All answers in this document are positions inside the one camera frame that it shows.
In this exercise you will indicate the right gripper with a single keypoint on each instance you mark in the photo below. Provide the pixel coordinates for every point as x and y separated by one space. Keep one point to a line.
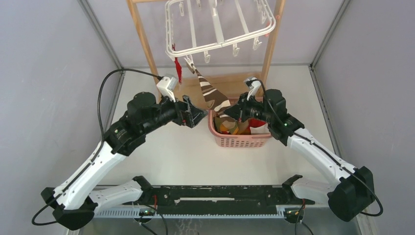
238 112

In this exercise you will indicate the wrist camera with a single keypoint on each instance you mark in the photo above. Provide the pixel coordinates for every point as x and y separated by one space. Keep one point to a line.
166 87
254 85

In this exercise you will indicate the pink laundry basket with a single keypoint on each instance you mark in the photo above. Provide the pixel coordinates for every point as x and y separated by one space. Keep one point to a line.
236 141

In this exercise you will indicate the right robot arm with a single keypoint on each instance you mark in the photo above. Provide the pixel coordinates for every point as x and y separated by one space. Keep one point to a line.
348 190

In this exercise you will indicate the wooden hanger stand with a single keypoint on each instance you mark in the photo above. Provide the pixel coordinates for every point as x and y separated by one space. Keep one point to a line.
229 83

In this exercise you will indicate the red sock with face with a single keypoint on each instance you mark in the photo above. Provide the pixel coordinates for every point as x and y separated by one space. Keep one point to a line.
178 69

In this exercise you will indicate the white plastic clip hanger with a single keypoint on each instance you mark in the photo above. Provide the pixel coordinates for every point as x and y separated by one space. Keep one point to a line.
201 26

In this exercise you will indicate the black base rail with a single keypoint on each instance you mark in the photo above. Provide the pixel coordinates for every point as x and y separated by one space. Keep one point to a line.
219 200

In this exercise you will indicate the olive orange striped sock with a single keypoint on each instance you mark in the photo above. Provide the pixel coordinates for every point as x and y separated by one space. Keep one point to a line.
226 125

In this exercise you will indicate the brown white striped sock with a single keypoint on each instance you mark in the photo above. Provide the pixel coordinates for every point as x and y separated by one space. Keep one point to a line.
215 100

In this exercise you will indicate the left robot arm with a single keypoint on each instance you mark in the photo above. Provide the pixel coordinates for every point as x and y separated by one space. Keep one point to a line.
76 201

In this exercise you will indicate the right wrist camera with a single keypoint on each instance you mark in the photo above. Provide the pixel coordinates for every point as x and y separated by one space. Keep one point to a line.
254 85

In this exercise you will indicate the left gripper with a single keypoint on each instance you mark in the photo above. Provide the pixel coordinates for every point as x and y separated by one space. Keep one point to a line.
184 117

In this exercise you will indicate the tan brown sock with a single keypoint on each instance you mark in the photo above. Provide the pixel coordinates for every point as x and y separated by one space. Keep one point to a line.
243 128

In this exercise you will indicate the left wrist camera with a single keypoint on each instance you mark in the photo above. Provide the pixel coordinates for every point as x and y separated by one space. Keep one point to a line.
166 87

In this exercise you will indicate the red santa sock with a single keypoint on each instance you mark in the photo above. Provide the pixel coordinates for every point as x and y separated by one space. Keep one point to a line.
255 123

